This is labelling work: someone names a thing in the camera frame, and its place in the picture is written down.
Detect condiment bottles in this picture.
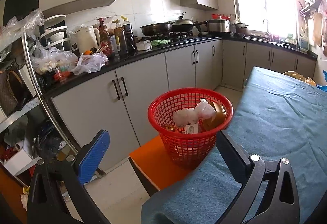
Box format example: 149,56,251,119
98,18,137,59

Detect silver rice cooker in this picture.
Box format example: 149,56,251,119
206,19,230,35

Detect white barcode medicine box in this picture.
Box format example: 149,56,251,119
185,123,199,134

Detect orange chair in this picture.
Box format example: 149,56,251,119
129,136,193,196

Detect blue table cloth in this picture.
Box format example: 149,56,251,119
141,67,326,223

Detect wall utensil rail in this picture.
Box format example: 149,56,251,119
299,0,322,16

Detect plastic bags on counter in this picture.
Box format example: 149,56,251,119
29,42,109,75

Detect red plastic basket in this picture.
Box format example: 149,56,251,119
147,88,233,168

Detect white red plastic bag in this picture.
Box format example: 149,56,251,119
173,98,216,128

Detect white electric kettle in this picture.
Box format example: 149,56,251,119
76,26,100,54

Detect yellow plastic bag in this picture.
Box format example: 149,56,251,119
283,71,317,86

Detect yellow plastic container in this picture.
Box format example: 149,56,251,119
202,101,226,132

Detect green cloth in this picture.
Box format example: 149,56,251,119
150,39,170,47

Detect brown pot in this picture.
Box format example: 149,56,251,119
235,23,249,37

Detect blue plastic bag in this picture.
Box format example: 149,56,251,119
316,69,327,93

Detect lower kitchen cabinets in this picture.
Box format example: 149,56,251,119
47,38,317,171

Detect wok with lid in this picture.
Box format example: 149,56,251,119
171,12,207,33

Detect black wok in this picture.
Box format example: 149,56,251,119
140,22,172,37

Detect white dish rack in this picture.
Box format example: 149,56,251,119
39,14,71,51

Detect metal shelf rack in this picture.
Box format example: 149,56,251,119
1,34,79,188

